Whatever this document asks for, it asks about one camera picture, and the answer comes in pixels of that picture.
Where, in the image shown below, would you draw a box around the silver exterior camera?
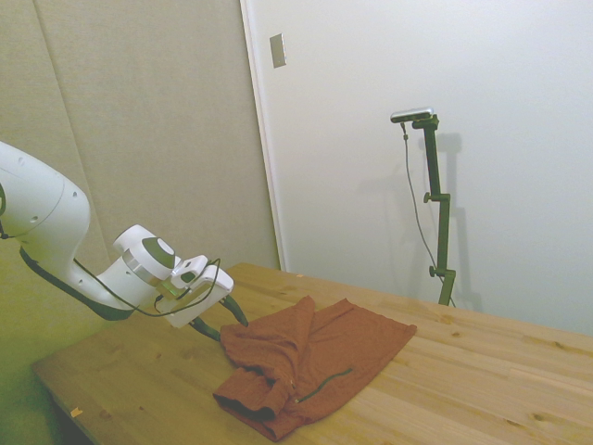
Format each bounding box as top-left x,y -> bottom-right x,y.
390,106 -> 436,124

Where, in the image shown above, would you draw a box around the rust orange shorts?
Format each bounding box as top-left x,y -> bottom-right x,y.
212,296 -> 418,441

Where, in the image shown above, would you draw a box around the dark green camera stand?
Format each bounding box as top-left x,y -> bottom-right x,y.
410,115 -> 458,307

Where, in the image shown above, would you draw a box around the grey camera cable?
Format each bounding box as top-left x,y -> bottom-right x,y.
400,121 -> 441,269

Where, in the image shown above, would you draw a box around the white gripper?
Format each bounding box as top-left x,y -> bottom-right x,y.
162,254 -> 250,343

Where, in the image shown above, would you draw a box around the grey wall switch plate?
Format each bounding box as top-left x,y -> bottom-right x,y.
269,32 -> 289,70

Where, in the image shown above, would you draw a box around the white door frame strip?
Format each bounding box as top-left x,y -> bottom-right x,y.
239,0 -> 289,273

